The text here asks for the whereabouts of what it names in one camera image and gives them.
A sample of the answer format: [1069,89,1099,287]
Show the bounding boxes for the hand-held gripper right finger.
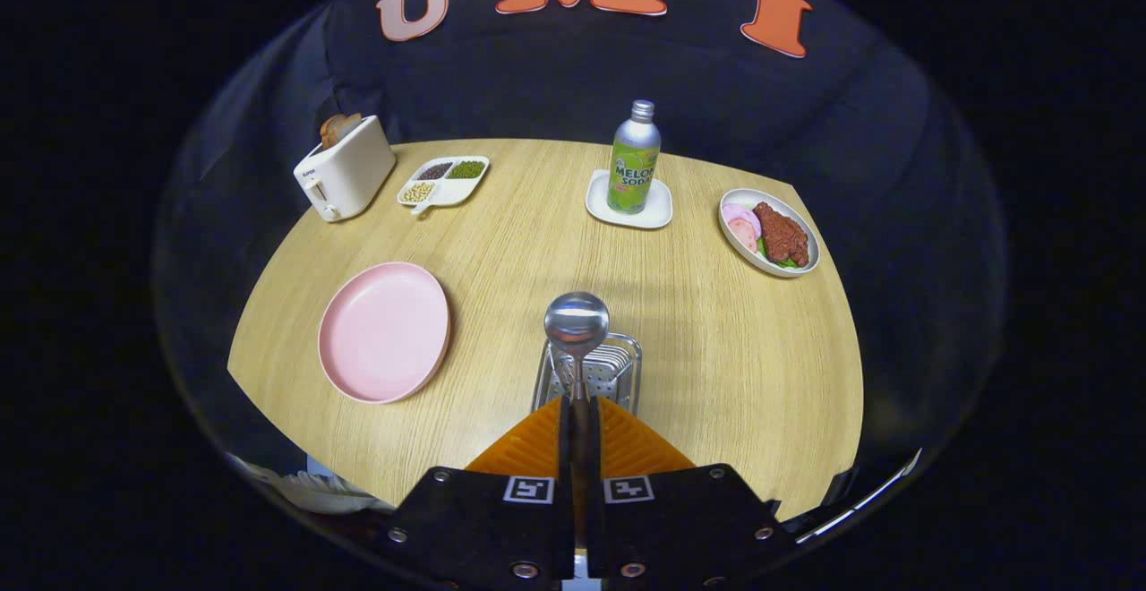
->
[586,394,791,591]

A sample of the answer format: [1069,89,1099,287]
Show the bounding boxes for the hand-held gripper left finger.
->
[381,394,575,591]

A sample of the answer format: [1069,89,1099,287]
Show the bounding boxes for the silver spoon wooden handle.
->
[543,292,611,404]

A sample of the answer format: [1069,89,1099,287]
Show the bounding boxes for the pink round plate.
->
[318,261,452,405]

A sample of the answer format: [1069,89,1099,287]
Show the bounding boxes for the white oval dish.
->
[718,188,821,278]

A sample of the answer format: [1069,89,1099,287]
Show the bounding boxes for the pink ham slices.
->
[723,203,763,254]

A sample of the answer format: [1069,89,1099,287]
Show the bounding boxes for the brown meat piece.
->
[754,201,810,267]

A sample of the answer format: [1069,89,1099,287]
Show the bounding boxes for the white square coaster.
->
[586,169,673,231]

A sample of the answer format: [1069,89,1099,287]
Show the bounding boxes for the white divided dish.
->
[397,156,491,216]

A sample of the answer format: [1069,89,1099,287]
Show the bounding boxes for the green soda bottle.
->
[606,99,663,215]

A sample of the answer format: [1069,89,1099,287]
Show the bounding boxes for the white toaster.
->
[293,115,397,223]

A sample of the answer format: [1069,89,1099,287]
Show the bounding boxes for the brown bread slice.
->
[320,113,363,150]

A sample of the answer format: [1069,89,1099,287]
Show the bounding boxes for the black backdrop cloth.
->
[152,0,1011,484]

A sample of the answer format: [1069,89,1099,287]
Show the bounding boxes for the metal wire basket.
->
[532,333,643,417]

